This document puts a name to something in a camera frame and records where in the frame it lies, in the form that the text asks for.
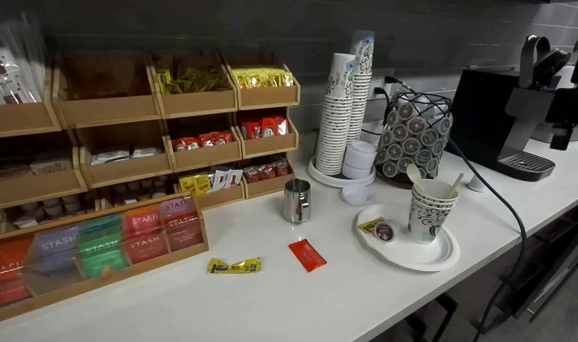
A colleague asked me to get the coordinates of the donut print coffee pod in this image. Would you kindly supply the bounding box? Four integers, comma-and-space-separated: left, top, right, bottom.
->
373, 221, 398, 245

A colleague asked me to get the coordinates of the patterned paper coffee cup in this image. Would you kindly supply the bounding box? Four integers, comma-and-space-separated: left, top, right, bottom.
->
407, 186, 461, 247
409, 177, 461, 200
409, 181, 461, 203

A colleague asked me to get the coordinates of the white paper plate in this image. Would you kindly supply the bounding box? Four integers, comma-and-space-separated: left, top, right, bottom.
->
354, 203, 462, 276

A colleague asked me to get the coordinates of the black coffee machine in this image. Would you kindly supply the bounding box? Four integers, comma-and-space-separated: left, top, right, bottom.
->
449, 34, 575, 184

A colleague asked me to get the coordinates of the red tea packets pile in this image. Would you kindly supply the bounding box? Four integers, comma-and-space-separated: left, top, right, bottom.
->
240, 114, 291, 141
172, 127, 238, 154
242, 156, 295, 184

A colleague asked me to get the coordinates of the small steel cup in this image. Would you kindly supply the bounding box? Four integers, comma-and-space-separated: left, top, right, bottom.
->
280, 177, 314, 226

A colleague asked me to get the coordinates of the white round tray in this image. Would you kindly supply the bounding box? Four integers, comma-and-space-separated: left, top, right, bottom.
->
305, 156, 379, 190

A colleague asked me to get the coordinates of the tall paper cup stack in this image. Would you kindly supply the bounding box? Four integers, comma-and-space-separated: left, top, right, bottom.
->
346, 29, 377, 148
312, 51, 360, 179

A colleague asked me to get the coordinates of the white cup lid stack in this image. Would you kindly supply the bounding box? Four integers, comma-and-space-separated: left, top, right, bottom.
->
341, 139, 379, 181

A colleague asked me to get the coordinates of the yellow and white packets pile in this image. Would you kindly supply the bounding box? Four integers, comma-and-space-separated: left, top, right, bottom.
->
177, 165, 246, 198

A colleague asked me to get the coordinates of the red tea packet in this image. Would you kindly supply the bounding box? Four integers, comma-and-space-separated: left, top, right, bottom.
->
288, 238, 329, 276

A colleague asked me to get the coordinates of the yellow tea packets pile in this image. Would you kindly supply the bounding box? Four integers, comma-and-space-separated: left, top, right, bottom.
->
230, 65, 299, 91
154, 65, 234, 97

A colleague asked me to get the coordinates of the yellow tea packet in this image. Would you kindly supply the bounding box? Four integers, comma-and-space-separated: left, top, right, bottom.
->
206, 255, 265, 276

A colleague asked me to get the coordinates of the purple and red tea stack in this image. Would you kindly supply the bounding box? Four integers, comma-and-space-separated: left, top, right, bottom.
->
158, 194, 206, 253

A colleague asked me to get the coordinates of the large wooden bin organizer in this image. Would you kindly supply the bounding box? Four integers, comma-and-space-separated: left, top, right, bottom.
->
50, 48, 303, 213

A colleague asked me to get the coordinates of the white plastic spoon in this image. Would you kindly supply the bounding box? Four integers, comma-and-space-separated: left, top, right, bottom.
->
405, 162, 426, 186

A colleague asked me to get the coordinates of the red tea box stack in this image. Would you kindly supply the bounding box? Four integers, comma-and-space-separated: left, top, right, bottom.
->
0, 236, 37, 314
120, 203, 172, 266

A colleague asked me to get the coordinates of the wooden stir stick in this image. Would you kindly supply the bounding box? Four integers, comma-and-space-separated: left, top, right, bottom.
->
449, 171, 468, 200

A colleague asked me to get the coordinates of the white tea packets pile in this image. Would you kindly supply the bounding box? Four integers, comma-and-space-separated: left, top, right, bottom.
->
90, 146, 162, 169

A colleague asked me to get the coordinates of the small white cap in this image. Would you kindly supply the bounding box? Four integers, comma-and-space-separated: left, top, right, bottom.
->
466, 175, 489, 194

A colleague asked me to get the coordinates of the green tea box stack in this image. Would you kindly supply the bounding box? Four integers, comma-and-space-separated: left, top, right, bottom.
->
75, 213, 132, 281

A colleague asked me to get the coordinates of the wooden tea display tray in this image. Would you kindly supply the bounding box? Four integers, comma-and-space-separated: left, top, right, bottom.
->
0, 194, 211, 329

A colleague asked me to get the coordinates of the grey tea box stack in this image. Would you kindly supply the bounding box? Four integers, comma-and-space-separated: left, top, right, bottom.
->
21, 224, 84, 297

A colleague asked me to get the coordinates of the black appliance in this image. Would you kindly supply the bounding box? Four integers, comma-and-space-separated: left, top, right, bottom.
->
546, 8, 578, 152

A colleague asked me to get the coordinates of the clear plastic bag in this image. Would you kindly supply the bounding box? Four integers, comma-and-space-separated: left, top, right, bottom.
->
0, 10, 52, 108

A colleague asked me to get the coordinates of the black power cable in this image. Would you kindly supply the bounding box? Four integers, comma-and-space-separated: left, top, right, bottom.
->
443, 137, 531, 342

